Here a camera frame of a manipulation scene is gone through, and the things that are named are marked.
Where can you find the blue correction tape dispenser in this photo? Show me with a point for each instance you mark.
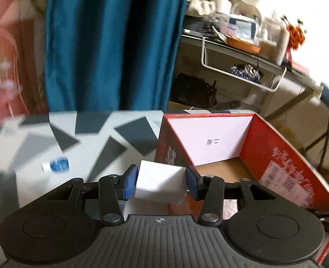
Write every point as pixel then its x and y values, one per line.
pixel 60 164

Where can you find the printed room backdrop cloth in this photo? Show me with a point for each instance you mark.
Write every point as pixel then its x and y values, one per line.
pixel 22 57

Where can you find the cotton swab container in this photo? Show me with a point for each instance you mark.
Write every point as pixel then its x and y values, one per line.
pixel 267 48

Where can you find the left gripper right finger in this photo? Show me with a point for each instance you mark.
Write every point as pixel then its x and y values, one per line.
pixel 210 190

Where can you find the geometric patterned table cover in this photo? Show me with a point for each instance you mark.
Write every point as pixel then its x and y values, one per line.
pixel 95 144

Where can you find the orange oval tray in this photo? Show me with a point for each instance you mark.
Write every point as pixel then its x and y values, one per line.
pixel 242 45

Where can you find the cluttered white desk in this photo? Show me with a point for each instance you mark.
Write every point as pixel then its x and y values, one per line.
pixel 203 57

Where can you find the red strawberry cardboard box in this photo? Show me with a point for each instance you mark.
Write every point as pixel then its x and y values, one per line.
pixel 234 146

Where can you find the white power adapter plug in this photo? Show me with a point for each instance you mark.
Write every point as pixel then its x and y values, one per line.
pixel 161 183

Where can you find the blue curtain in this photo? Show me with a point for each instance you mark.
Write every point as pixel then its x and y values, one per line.
pixel 111 54

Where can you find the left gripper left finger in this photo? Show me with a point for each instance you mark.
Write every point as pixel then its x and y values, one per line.
pixel 111 190

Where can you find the white lotion bottle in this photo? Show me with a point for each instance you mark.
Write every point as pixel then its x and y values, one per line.
pixel 282 43

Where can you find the white brush holder cup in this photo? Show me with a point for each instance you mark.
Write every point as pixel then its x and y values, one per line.
pixel 223 6

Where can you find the orange flowers red vase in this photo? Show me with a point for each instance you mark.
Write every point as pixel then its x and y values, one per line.
pixel 296 37

